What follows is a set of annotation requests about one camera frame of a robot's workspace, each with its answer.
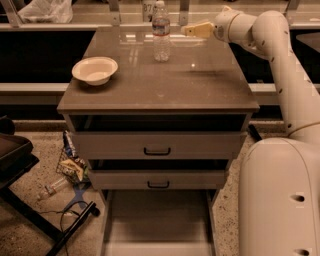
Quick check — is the top grey drawer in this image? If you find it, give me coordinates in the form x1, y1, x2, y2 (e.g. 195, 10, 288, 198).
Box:
72, 132, 246, 160

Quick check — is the black chair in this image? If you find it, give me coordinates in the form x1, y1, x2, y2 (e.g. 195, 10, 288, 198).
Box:
0, 116, 39, 189

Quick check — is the black stand legs left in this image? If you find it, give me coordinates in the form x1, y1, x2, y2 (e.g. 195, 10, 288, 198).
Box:
0, 188, 100, 256

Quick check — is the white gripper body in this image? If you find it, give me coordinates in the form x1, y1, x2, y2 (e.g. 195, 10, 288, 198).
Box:
214, 6, 243, 43

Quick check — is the grey drawer cabinet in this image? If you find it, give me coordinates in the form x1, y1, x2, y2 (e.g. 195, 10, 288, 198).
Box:
56, 25, 260, 256

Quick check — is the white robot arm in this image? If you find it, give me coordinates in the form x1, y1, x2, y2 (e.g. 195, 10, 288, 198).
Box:
181, 7, 320, 256

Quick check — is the middle grey drawer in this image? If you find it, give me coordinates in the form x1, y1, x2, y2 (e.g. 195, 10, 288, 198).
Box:
89, 170, 226, 190

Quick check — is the black cable on floor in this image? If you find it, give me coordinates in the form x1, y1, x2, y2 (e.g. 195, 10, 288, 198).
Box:
36, 200, 101, 256

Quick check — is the empty bottle on floor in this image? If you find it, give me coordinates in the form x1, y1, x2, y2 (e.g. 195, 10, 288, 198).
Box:
37, 177, 69, 201

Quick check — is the wire basket with snack bags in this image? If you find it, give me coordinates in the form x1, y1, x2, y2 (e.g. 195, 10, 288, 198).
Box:
58, 130, 90, 184

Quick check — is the clear plastic water bottle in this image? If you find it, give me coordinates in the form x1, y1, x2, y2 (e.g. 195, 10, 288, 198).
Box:
152, 0, 170, 62

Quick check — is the white plastic bag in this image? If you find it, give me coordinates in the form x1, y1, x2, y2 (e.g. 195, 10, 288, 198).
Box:
18, 0, 73, 23

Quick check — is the bottom grey open drawer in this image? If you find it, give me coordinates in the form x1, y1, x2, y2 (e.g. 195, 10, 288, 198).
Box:
96, 190, 219, 256

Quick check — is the white paper bowl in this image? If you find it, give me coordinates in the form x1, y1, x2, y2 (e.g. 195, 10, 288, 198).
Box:
72, 57, 118, 86

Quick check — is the black stand base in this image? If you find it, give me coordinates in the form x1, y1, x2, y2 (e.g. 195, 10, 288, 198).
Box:
248, 124, 262, 141

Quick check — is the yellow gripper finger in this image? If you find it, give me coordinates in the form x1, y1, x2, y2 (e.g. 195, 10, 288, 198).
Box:
181, 22, 214, 38

